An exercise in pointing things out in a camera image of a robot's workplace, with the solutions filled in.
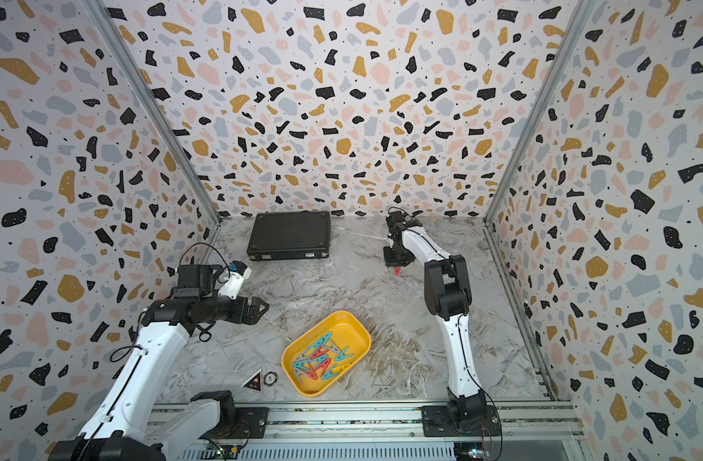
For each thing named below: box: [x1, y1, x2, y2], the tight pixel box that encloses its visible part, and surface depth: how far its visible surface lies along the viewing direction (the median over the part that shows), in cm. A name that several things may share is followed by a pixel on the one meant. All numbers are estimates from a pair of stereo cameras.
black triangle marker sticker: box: [240, 367, 264, 394], surface depth 82 cm
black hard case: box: [246, 211, 331, 262], surface depth 112 cm
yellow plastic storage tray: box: [280, 310, 372, 398], surface depth 87 cm
